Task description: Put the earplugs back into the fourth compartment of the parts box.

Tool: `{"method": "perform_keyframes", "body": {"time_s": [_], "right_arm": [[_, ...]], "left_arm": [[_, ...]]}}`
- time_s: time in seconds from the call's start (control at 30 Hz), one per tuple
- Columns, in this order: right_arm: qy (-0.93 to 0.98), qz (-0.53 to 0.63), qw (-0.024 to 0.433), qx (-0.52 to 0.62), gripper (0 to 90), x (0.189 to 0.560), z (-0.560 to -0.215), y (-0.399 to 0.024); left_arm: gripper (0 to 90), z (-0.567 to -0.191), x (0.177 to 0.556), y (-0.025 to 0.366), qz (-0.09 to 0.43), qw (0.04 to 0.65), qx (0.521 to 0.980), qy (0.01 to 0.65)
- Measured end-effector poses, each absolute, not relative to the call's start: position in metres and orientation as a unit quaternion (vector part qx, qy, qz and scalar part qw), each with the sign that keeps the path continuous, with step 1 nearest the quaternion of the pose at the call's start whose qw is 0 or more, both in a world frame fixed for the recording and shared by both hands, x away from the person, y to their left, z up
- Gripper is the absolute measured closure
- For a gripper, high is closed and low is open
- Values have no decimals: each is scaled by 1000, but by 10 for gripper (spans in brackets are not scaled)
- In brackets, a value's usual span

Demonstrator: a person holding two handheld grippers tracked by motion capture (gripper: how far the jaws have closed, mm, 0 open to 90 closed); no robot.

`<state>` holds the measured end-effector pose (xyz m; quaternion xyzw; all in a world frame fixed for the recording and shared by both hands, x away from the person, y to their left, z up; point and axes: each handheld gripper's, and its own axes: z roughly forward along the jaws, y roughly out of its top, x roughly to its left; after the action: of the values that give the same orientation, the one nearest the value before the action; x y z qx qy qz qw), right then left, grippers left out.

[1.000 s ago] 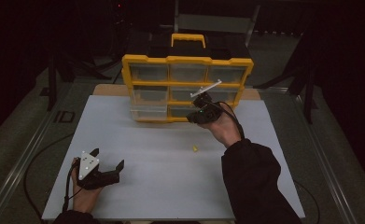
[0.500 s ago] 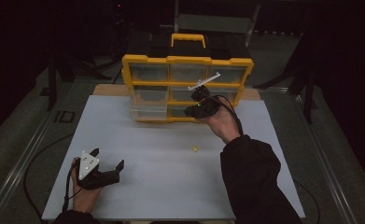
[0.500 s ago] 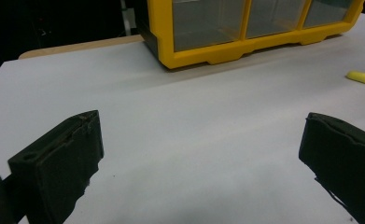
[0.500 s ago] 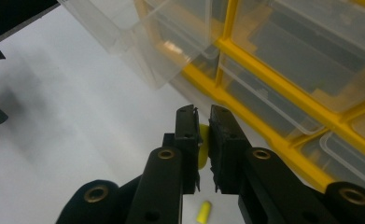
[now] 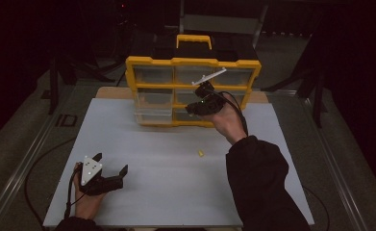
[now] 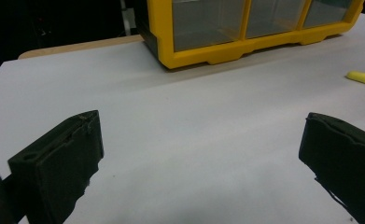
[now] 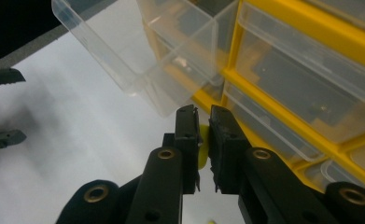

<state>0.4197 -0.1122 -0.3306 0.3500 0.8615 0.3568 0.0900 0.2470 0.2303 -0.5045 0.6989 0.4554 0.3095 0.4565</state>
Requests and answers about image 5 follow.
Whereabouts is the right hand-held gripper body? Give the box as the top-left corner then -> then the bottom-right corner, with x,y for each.
191,66 -> 228,116

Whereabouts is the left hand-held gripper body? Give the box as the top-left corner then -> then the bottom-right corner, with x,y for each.
79,155 -> 125,197

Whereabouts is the yellow black drawer organizer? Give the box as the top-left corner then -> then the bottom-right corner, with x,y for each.
124,34 -> 263,129

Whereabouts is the clear plastic drawer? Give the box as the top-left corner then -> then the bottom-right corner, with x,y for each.
134,88 -> 174,125

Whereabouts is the person's right hand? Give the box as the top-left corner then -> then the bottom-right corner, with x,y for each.
203,101 -> 248,146

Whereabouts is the person's left hand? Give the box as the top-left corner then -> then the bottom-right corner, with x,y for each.
73,162 -> 107,220

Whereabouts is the grid of clear organizer drawers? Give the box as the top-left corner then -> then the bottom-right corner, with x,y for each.
133,64 -> 255,122

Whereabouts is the grey metal stand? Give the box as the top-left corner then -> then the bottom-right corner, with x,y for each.
178,0 -> 269,49

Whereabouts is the black stand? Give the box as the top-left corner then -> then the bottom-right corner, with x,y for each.
262,32 -> 329,129
47,54 -> 116,116

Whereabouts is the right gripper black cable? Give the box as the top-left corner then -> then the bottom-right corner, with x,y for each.
213,90 -> 249,138

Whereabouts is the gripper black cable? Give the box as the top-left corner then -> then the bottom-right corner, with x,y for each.
213,90 -> 249,138
63,165 -> 83,222

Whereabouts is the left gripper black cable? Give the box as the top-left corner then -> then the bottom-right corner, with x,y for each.
63,165 -> 83,222

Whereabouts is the metal floor rail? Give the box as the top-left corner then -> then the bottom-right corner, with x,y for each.
0,84 -> 81,231
295,92 -> 369,231

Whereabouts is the thin black floor cable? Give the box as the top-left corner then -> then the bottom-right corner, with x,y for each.
303,186 -> 332,231

